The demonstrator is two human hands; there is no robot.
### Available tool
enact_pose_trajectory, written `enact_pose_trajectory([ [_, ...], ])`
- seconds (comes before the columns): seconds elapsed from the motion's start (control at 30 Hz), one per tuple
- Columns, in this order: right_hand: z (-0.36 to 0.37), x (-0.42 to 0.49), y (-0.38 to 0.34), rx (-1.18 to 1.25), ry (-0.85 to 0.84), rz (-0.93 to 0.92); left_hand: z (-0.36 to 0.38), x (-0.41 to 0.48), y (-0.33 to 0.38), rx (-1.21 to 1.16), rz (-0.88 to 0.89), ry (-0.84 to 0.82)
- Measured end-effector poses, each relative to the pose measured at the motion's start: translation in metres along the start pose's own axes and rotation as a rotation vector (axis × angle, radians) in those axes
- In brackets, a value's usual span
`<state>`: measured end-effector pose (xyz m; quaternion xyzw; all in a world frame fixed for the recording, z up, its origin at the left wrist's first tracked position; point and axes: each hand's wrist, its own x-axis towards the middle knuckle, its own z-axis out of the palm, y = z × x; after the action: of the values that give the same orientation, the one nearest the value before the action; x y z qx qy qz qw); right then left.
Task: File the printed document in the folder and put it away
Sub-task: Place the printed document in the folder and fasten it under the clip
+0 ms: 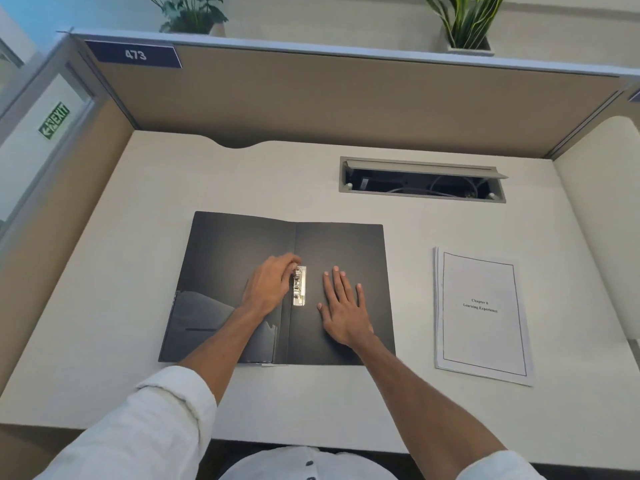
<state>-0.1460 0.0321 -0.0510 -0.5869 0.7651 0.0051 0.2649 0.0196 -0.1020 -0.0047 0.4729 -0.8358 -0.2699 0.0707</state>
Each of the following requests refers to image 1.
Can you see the beige side partition panel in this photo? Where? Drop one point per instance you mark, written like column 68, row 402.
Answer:
column 60, row 219

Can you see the white rounded desk divider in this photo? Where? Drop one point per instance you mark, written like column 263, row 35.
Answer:
column 600, row 219

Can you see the beige neighbouring partition panel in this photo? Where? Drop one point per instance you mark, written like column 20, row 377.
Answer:
column 634, row 114

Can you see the white printed paper stack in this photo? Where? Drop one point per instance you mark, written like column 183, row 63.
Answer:
column 480, row 334

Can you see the person's left hand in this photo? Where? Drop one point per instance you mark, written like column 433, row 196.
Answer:
column 267, row 287

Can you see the green exit sign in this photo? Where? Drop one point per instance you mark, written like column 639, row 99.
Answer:
column 54, row 120

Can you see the person's right forearm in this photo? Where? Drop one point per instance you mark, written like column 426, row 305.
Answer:
column 425, row 409

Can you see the broad leaf potted plant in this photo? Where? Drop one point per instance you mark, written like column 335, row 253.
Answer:
column 190, row 17

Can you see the grey framed glass partition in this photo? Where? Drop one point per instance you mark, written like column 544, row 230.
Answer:
column 37, row 84

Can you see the snake plant in pot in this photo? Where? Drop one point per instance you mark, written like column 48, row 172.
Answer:
column 467, row 24

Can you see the black folder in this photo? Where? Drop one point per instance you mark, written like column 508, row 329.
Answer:
column 225, row 249

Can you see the beige back partition panel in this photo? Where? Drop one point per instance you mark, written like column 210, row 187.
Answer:
column 325, row 94

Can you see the person's right hand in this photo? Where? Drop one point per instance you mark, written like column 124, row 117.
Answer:
column 347, row 319

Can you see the person's left forearm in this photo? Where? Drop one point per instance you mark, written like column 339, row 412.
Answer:
column 220, row 349

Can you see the white buttoned shirt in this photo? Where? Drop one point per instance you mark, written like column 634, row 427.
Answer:
column 140, row 434

